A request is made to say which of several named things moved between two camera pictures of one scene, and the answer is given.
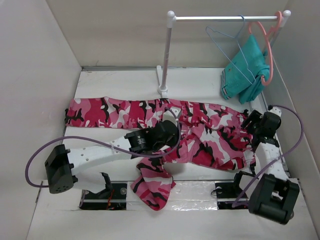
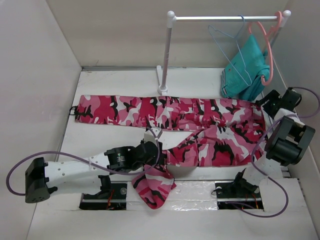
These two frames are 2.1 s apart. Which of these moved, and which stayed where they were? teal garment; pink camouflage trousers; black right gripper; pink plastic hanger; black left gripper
Moved: pink camouflage trousers; black left gripper; black right gripper
Stayed: pink plastic hanger; teal garment
